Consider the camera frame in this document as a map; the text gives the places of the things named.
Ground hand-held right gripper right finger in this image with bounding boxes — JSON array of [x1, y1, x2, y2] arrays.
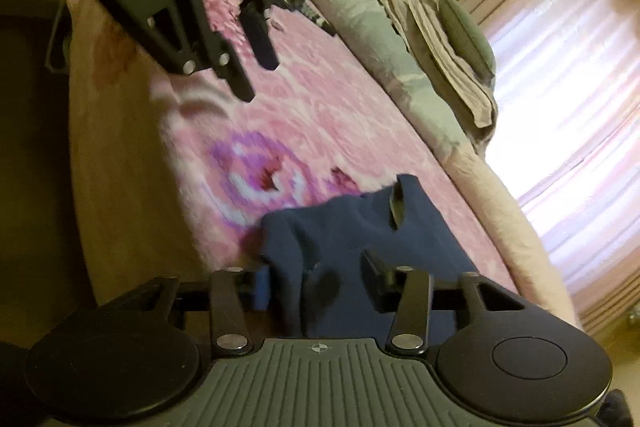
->
[[362, 250, 527, 354]]

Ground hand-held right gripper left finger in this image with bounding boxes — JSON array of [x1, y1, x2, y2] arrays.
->
[[101, 268, 272, 354]]

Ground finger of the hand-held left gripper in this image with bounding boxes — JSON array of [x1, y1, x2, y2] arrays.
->
[[227, 0, 291, 70], [120, 0, 257, 103]]

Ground navy blue garment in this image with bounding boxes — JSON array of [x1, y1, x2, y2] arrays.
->
[[259, 174, 482, 341]]

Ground pink floral blanket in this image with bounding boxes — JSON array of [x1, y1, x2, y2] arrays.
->
[[66, 0, 521, 308]]

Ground grey-green quilt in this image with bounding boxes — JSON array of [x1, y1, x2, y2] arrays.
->
[[287, 0, 483, 160]]

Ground cream fluffy blanket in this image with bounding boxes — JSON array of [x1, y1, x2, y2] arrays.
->
[[444, 141, 585, 334]]

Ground folded beige towels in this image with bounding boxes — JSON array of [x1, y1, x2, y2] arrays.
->
[[399, 0, 501, 144]]

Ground green pillow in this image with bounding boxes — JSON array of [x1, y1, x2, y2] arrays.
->
[[437, 0, 497, 78]]

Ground pink sheer curtain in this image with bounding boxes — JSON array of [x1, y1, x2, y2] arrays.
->
[[452, 0, 640, 350]]

